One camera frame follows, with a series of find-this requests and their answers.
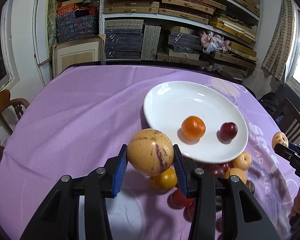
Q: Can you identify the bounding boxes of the dark wooden chair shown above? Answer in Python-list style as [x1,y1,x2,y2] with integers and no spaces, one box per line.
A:
[272,97,300,150]

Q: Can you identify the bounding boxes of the orange tangerine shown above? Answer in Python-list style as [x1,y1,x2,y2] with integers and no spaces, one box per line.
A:
[181,116,206,140]

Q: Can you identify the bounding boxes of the shelf of stacked boxes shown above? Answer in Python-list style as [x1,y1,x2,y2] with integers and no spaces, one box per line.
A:
[104,0,262,79]

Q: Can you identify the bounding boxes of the spotted yellow loquat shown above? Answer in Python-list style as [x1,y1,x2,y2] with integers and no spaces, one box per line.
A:
[271,132,289,152]

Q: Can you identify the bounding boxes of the white oval plate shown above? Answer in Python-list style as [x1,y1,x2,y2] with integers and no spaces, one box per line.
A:
[143,81,249,163]

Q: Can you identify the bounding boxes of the light wooden chair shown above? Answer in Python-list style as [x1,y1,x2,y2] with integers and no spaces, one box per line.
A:
[0,89,30,175]

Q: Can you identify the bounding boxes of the beige framed picture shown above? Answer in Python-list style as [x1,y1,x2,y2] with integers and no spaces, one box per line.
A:
[52,34,106,78]

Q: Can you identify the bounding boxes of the white door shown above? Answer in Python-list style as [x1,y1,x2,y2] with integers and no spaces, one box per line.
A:
[32,0,53,88]

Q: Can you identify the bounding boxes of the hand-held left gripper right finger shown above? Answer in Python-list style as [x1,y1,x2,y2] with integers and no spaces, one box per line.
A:
[172,144,282,240]

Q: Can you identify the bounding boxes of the checked curtain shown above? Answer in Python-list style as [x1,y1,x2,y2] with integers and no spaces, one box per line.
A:
[262,0,298,81]

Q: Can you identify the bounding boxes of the small red cherry tomato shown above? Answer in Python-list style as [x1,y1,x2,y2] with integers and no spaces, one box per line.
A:
[170,189,194,208]

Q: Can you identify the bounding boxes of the purple printed tablecloth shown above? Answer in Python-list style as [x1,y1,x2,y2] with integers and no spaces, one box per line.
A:
[0,64,300,240]

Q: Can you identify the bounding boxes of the pile of blue floral boxes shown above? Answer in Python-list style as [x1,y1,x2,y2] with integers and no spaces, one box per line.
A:
[56,4,100,43]

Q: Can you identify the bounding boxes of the yellow tomato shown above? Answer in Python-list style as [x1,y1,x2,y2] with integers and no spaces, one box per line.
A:
[150,168,178,191]

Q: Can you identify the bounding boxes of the dark red plum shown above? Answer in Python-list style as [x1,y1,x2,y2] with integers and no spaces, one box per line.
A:
[220,122,238,141]

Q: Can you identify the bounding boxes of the pink crumpled cloth bundle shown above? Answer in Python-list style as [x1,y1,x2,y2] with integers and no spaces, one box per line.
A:
[199,30,230,55]

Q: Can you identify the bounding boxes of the dark cloth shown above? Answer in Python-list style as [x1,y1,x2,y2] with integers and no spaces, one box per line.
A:
[259,92,282,117]

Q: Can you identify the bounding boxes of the dark window with white frame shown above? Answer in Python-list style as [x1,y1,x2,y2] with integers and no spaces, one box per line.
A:
[0,4,21,94]

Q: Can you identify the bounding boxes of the yellow pepino melon purple streaks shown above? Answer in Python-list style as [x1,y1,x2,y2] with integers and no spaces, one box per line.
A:
[126,128,175,176]

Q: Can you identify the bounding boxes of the green marbled board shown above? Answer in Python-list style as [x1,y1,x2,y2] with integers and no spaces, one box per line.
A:
[47,0,58,46]

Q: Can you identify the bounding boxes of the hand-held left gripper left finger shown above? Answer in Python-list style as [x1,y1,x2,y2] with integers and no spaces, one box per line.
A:
[20,144,128,240]

